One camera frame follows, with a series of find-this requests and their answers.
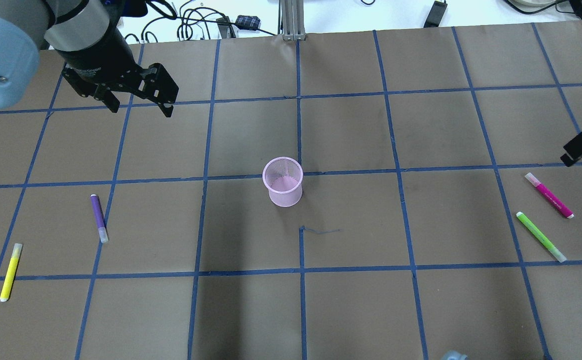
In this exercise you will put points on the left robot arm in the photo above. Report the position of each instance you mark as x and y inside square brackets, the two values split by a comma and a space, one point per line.
[98, 61]

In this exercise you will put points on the purple highlighter pen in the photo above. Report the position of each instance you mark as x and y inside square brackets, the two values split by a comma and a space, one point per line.
[99, 218]

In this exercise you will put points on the yellow highlighter pen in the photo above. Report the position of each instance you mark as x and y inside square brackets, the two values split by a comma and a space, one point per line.
[10, 275]

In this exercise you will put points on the green highlighter pen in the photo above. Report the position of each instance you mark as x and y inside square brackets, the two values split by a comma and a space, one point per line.
[541, 237]

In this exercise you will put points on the pink mesh cup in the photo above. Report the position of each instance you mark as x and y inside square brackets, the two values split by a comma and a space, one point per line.
[283, 177]

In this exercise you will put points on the aluminium frame post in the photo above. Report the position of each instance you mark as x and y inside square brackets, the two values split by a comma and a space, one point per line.
[291, 20]

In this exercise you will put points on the black power adapter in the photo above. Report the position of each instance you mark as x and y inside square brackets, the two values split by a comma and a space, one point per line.
[436, 14]

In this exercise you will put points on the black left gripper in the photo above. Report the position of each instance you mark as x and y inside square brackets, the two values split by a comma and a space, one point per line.
[97, 56]

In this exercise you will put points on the pink highlighter pen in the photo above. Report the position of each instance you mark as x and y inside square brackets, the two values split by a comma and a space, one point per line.
[550, 197]

